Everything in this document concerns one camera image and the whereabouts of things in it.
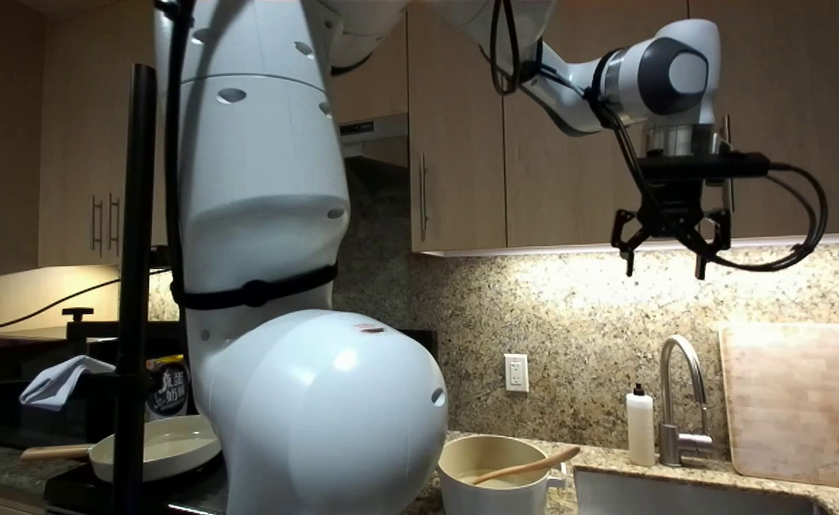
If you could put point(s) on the white wall outlet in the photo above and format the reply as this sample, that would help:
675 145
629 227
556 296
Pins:
518 373

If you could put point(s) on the steel kitchen sink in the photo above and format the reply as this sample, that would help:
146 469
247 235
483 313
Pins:
685 497

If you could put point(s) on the light wooden upper cabinet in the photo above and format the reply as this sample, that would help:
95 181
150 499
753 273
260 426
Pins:
64 145
372 95
820 95

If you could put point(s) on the wooden spatula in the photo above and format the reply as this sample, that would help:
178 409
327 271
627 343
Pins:
535 466

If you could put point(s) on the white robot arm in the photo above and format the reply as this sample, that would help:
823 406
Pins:
266 191

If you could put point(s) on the chrome kitchen faucet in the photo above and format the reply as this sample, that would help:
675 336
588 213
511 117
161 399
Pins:
668 444

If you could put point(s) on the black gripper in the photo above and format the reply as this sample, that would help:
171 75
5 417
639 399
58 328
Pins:
678 205

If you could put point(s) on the steel range hood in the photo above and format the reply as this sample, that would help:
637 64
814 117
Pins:
379 134

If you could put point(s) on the white blue cloth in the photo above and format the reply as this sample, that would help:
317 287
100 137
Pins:
61 381

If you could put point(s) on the white soap bottle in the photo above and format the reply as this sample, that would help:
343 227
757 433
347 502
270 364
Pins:
639 431

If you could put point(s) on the black vertical pole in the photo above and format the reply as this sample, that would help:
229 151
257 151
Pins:
137 287

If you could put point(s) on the wooden cutting board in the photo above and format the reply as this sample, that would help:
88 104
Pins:
801 401

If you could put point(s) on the black clamp knob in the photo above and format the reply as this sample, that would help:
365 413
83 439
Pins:
80 313

